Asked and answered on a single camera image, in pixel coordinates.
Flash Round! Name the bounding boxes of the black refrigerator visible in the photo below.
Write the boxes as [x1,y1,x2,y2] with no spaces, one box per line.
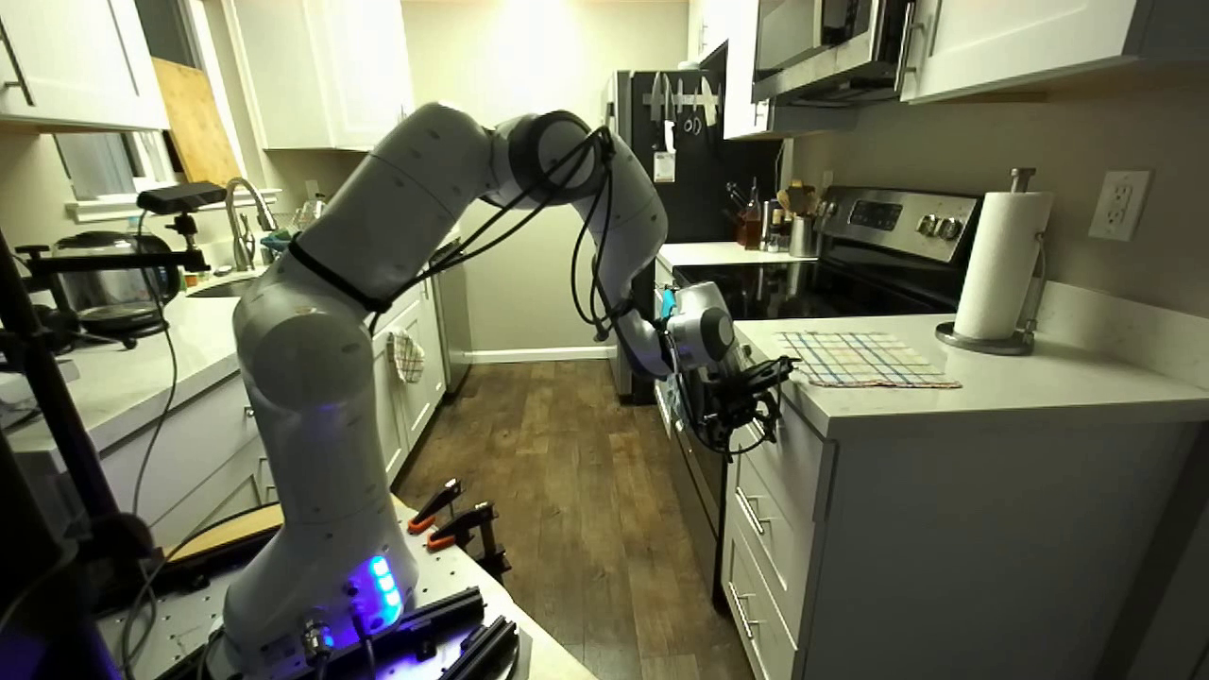
[607,45,786,407]

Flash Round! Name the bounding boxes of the white medium-height drawer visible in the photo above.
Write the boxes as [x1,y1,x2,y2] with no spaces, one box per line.
[724,431,824,636]

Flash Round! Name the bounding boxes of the black camera on stand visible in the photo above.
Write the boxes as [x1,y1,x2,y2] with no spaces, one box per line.
[134,181,232,257]

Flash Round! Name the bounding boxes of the stainless steel electric range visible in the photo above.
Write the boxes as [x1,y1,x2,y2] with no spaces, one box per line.
[649,185,985,614]

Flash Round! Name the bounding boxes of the white upper cabinet above drawers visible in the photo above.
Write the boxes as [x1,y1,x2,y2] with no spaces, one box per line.
[899,0,1209,106]

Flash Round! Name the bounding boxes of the white sink counter cabinets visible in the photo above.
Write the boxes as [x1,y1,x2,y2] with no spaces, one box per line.
[0,229,464,559]

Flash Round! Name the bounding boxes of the over-range microwave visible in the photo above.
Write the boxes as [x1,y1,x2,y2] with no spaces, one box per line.
[747,0,919,106]

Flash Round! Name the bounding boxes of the metal utensil crock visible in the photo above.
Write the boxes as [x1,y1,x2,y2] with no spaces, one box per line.
[778,185,817,257]

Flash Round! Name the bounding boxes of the orange-handled black clamp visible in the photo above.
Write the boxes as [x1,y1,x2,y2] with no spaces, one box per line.
[422,499,510,578]
[404,473,467,541]

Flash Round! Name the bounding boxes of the white tall upper cabinet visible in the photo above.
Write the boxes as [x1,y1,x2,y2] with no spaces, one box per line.
[232,0,421,156]

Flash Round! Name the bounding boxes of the bright blue striped towel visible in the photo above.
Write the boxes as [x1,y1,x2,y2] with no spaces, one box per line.
[655,281,691,433]

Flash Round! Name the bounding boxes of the white drawer holding cutlery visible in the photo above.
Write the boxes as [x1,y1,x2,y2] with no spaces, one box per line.
[732,375,839,524]

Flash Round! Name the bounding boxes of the black metal rail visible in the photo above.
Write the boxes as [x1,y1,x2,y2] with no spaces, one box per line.
[362,580,493,660]
[438,614,524,680]

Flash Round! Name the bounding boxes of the wooden cutting board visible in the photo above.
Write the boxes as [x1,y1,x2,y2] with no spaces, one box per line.
[147,53,244,194]

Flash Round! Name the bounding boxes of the red pot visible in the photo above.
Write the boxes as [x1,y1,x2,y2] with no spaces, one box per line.
[732,204,767,253]

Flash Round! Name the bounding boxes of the white hanging pot holder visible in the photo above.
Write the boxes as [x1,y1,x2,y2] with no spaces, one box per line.
[385,325,432,390]

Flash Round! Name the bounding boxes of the white upper cabinet beside window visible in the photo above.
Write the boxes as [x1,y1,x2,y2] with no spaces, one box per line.
[0,0,174,135]

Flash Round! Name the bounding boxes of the white drawer above the floor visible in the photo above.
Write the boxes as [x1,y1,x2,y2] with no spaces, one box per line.
[717,521,805,680]

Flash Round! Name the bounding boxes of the white paper towel roll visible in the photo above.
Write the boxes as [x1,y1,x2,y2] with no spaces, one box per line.
[933,162,1059,360]
[951,189,1054,349]

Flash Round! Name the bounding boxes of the white wall outlet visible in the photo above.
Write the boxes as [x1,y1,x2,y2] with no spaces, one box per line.
[1086,166,1152,244]

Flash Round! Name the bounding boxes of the white upper cabinet beside fridge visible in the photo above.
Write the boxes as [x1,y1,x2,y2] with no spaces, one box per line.
[685,0,773,142]

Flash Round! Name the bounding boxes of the black round cooker pot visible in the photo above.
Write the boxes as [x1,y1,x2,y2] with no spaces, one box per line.
[48,225,174,352]

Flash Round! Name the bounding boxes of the window with white frame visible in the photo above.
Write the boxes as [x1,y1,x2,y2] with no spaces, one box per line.
[48,127,174,210]

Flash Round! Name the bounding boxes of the checked dish drying mat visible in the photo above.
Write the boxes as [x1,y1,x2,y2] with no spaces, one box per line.
[781,327,965,392]

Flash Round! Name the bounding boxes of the chrome sink faucet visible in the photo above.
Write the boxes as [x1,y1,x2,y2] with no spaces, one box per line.
[222,172,278,274]

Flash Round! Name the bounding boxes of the white three-drawer cabinet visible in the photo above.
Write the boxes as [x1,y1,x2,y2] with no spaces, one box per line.
[717,311,1209,680]

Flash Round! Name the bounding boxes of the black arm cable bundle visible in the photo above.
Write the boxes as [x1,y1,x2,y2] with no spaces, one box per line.
[283,118,800,460]

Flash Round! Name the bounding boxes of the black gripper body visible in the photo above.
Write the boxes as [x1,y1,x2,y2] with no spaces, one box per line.
[689,354,778,454]

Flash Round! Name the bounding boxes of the black camera stand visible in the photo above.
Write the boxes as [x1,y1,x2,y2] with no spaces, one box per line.
[0,238,210,619]

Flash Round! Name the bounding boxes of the perforated metal robot base plate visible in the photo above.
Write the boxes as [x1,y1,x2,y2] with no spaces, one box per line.
[100,496,596,680]

